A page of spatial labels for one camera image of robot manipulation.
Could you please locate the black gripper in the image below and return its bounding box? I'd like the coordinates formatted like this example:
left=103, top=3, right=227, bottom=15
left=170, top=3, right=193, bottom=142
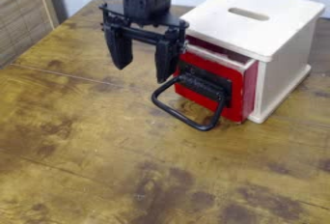
left=99, top=0, right=189, bottom=83

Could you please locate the black metal drawer handle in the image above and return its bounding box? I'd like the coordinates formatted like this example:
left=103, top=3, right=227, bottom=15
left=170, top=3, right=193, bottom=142
left=151, top=61, right=233, bottom=131

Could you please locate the red wooden drawer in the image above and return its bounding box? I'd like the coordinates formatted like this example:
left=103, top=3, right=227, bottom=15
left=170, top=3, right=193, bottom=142
left=174, top=36, right=258, bottom=123

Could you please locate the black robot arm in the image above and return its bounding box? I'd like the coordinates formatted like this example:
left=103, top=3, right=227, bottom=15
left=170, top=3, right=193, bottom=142
left=99, top=0, right=190, bottom=83

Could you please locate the white wooden cabinet box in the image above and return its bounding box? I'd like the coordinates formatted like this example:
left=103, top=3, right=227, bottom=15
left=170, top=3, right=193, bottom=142
left=182, top=0, right=325, bottom=124

